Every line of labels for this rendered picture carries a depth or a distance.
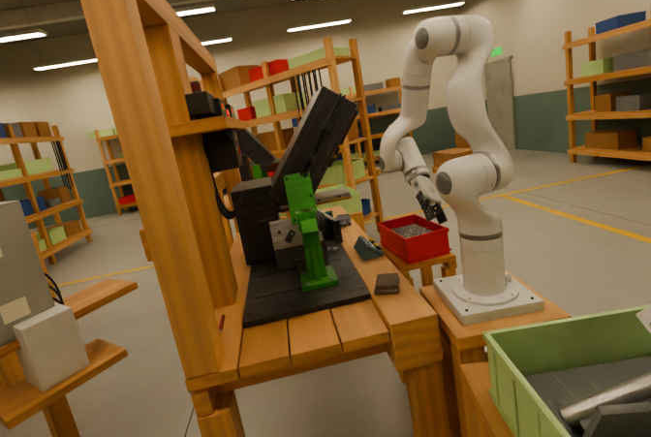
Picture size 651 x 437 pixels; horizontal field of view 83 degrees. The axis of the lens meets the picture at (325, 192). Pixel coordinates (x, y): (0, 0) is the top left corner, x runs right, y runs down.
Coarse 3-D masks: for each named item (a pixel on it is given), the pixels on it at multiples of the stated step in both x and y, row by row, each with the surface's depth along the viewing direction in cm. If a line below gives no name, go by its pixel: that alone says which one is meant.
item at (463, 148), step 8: (456, 136) 772; (456, 144) 779; (464, 144) 751; (432, 152) 769; (440, 152) 744; (448, 152) 725; (456, 152) 705; (464, 152) 700; (472, 152) 705; (440, 160) 744; (448, 160) 716; (432, 168) 774
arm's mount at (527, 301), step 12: (456, 276) 125; (444, 288) 119; (444, 300) 117; (456, 300) 111; (516, 300) 106; (528, 300) 105; (540, 300) 104; (456, 312) 107; (468, 312) 104; (480, 312) 103; (492, 312) 103; (504, 312) 103; (516, 312) 104; (528, 312) 104; (468, 324) 103
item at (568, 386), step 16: (576, 368) 82; (592, 368) 81; (608, 368) 80; (624, 368) 79; (640, 368) 78; (544, 384) 79; (560, 384) 78; (576, 384) 77; (592, 384) 77; (608, 384) 76; (544, 400) 75; (560, 400) 74; (576, 400) 74
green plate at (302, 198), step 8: (288, 176) 157; (296, 176) 158; (288, 184) 157; (296, 184) 157; (304, 184) 158; (288, 192) 157; (296, 192) 157; (304, 192) 157; (312, 192) 158; (288, 200) 156; (296, 200) 157; (304, 200) 157; (312, 200) 157; (296, 208) 156; (304, 208) 157
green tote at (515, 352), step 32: (576, 320) 80; (608, 320) 80; (512, 352) 82; (544, 352) 82; (576, 352) 82; (608, 352) 82; (640, 352) 82; (512, 384) 70; (512, 416) 74; (544, 416) 59
